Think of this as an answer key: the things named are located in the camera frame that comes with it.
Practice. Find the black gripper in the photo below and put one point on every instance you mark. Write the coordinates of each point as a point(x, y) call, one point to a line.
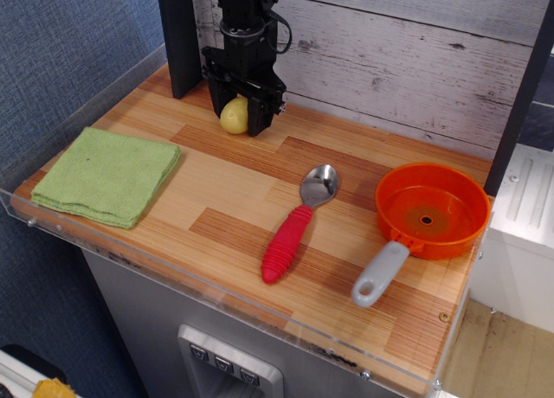
point(245, 66)

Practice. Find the yellow potato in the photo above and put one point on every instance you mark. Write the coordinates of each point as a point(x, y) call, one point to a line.
point(234, 116)

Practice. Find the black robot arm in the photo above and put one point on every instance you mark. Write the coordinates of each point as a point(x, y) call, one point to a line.
point(245, 14)

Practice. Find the green folded towel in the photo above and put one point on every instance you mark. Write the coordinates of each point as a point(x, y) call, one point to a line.
point(106, 177)

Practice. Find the clear acrylic table guard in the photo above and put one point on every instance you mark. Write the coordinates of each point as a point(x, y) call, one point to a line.
point(207, 229)

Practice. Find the grey toy fridge front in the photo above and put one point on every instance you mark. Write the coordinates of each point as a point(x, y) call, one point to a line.
point(148, 313)

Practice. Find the silver dispenser button panel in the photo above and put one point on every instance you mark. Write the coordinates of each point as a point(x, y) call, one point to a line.
point(218, 369)

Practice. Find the white side counter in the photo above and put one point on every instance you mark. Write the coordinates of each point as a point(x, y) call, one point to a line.
point(514, 272)

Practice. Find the yellow object at corner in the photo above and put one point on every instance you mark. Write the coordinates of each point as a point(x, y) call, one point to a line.
point(53, 388)

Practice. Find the spoon with red handle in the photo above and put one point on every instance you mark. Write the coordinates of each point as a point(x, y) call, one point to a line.
point(318, 187)

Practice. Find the orange pot with grey handle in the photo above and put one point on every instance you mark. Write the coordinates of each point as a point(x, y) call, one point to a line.
point(427, 210)

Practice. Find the dark right post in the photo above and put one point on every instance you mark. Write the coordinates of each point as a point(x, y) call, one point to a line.
point(527, 89)

